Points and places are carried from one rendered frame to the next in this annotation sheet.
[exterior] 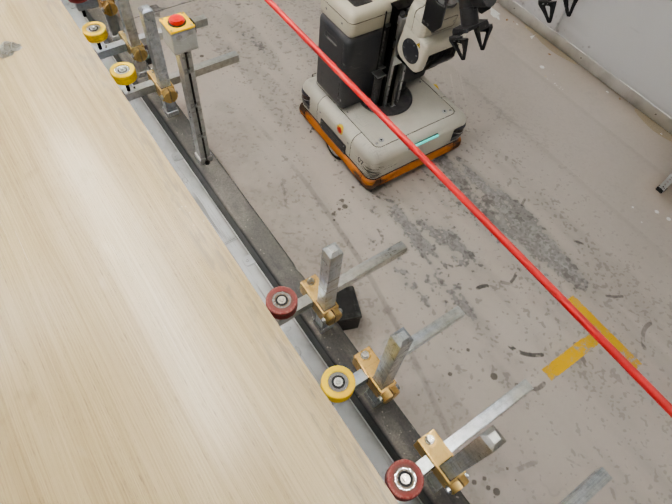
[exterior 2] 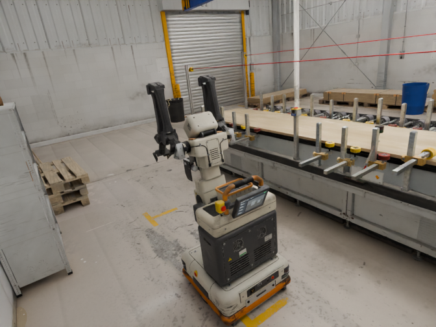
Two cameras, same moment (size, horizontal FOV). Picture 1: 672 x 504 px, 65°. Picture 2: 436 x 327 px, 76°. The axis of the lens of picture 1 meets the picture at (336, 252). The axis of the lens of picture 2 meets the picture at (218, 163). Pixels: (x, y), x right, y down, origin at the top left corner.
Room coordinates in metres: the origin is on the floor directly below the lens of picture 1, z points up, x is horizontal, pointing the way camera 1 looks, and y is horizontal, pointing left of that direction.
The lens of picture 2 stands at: (3.92, 0.11, 1.74)
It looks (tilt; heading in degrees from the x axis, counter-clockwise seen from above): 20 degrees down; 189
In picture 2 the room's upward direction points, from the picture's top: 6 degrees counter-clockwise
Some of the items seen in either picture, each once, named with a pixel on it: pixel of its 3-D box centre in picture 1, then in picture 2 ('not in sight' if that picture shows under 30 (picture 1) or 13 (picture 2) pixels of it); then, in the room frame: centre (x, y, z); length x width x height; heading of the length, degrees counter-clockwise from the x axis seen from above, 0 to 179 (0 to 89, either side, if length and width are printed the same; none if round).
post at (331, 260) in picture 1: (326, 298); (248, 133); (0.64, 0.01, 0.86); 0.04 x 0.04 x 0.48; 41
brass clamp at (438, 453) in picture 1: (441, 462); not in sight; (0.28, -0.31, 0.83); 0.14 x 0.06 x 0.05; 41
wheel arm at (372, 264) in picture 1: (342, 281); (244, 139); (0.72, -0.03, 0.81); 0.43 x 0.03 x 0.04; 131
